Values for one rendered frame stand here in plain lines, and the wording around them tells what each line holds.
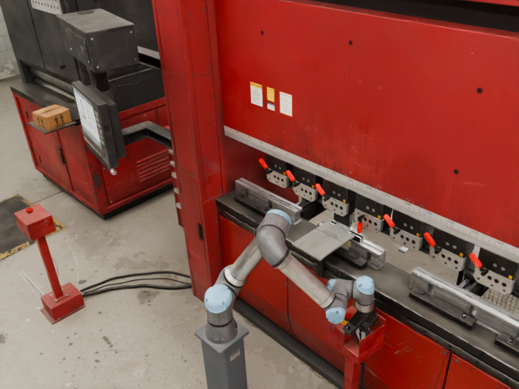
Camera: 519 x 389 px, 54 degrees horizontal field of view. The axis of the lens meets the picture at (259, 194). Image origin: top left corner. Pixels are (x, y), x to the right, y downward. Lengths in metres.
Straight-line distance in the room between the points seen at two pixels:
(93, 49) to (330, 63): 1.13
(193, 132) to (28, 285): 1.98
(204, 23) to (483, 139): 1.49
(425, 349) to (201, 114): 1.63
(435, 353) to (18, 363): 2.50
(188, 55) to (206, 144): 0.53
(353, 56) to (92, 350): 2.44
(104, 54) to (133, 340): 1.84
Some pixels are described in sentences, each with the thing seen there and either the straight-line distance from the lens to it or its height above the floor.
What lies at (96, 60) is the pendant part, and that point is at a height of 1.81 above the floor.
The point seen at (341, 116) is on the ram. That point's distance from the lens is 2.33.
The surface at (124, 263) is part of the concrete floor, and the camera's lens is 4.19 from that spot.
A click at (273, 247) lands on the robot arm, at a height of 1.31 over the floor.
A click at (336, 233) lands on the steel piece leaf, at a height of 1.00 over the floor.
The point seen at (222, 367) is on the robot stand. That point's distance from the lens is 2.45.
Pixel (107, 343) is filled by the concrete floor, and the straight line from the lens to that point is 3.60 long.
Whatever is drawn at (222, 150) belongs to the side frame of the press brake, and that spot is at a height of 1.17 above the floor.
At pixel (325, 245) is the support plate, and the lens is 2.52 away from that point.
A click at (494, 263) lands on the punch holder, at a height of 1.22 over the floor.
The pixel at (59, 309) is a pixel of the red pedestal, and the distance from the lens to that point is 3.83.
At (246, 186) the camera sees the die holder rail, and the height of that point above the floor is 0.97.
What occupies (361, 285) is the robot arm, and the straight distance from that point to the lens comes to 2.19.
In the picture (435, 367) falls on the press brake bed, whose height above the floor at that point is 0.63.
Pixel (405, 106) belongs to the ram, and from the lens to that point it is 2.12.
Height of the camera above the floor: 2.52
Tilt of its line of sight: 31 degrees down
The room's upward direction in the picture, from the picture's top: 3 degrees counter-clockwise
